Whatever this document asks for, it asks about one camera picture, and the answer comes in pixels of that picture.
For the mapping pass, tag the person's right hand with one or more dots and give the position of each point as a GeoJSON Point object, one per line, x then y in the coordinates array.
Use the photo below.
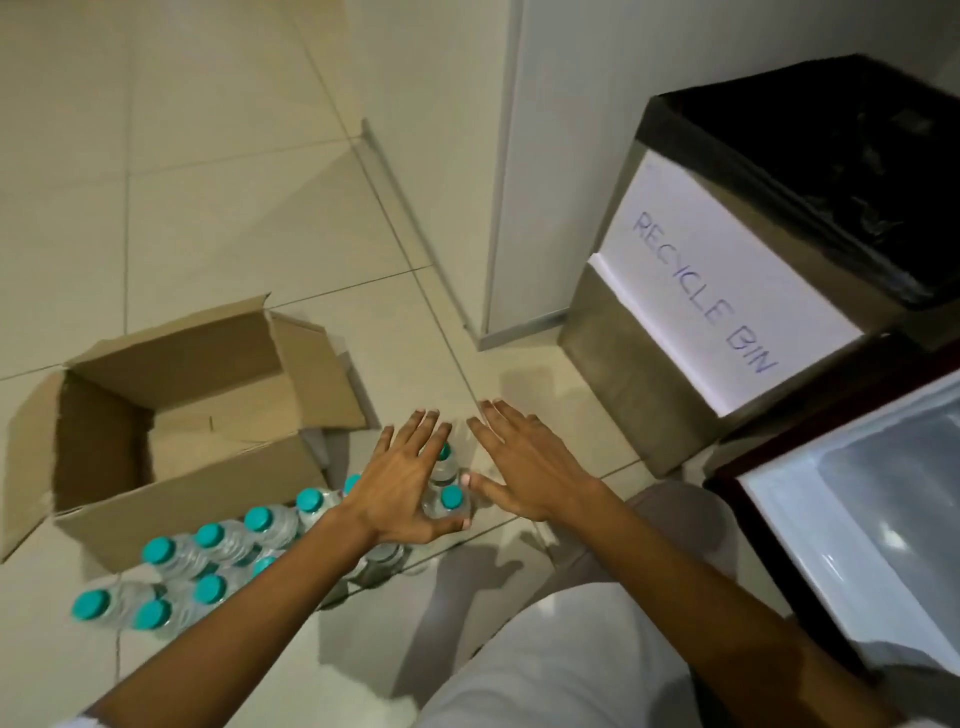
{"type": "Point", "coordinates": [540, 472]}

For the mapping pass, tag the person's left hand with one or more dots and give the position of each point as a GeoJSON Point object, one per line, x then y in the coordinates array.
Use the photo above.
{"type": "Point", "coordinates": [397, 487]}

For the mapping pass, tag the printed cardboard box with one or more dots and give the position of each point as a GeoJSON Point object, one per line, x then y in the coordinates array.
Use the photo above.
{"type": "Point", "coordinates": [225, 495]}

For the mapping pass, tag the water bottles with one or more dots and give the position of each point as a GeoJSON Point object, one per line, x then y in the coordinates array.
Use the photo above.
{"type": "Point", "coordinates": [217, 544]}

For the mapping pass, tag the dark maroon refrigerator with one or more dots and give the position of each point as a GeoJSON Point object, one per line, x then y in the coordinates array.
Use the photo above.
{"type": "Point", "coordinates": [862, 525]}

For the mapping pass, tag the person's left forearm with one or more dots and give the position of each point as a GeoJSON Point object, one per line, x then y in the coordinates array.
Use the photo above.
{"type": "Point", "coordinates": [240, 630]}

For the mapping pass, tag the person's right forearm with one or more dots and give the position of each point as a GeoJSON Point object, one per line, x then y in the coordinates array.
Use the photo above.
{"type": "Point", "coordinates": [712, 615]}

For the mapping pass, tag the person's white shirt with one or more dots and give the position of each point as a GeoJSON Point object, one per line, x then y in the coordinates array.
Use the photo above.
{"type": "Point", "coordinates": [562, 660]}

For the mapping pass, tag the steel bin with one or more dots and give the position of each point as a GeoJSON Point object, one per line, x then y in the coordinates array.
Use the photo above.
{"type": "Point", "coordinates": [637, 375]}

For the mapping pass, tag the white paper sign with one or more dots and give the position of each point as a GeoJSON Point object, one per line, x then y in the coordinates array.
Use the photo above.
{"type": "Point", "coordinates": [795, 315]}

